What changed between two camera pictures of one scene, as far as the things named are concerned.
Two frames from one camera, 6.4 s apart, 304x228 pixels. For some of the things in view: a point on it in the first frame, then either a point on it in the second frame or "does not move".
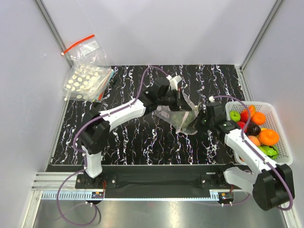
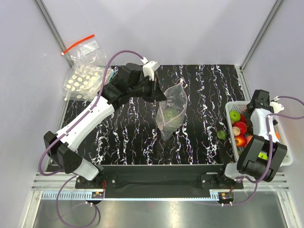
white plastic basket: [284, 156] does not move
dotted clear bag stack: [87, 82] does not move
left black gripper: [180, 103] to [156, 94]
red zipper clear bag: [89, 51] does not move
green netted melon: [183, 119] to [169, 113]
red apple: [241, 124] does not move
